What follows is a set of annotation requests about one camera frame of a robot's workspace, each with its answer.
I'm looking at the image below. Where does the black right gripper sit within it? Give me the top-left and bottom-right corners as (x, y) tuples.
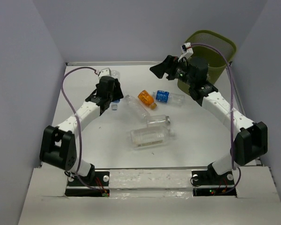
(149, 55), (195, 87)

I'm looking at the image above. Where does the small blue label bottle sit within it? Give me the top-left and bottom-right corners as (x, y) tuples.
(111, 99), (120, 111)

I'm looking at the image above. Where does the blue label plastic bottle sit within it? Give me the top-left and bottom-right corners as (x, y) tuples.
(151, 90), (185, 106)

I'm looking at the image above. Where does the orange juice bottle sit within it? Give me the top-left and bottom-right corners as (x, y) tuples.
(138, 90), (157, 110)

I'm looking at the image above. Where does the clear bottle silver cap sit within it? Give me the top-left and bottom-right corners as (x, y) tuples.
(146, 115), (170, 127)

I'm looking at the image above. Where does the large clear bottle white cap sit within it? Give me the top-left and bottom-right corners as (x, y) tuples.
(127, 126), (176, 149)

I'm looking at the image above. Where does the clear plastic bottle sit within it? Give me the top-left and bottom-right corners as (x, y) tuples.
(111, 70), (120, 80)

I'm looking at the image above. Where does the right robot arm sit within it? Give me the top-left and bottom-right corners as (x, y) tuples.
(149, 55), (268, 184)

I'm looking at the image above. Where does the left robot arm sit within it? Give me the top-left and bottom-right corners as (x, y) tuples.
(39, 76), (124, 185)

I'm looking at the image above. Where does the green mesh waste bin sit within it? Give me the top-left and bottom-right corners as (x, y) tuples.
(186, 30), (237, 84)

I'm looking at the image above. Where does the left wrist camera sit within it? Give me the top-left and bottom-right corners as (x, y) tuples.
(99, 67), (111, 77)

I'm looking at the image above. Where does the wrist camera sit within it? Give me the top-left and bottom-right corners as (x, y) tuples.
(178, 42), (193, 61)
(99, 67), (111, 77)

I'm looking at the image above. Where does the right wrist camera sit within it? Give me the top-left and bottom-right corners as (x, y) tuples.
(178, 42), (193, 61)

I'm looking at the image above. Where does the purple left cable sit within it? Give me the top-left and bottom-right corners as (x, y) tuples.
(61, 67), (108, 195)

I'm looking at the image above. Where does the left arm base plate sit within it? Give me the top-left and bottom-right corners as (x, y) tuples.
(64, 170), (110, 197)

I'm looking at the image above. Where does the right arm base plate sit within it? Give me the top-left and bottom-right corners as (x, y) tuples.
(190, 170), (237, 197)

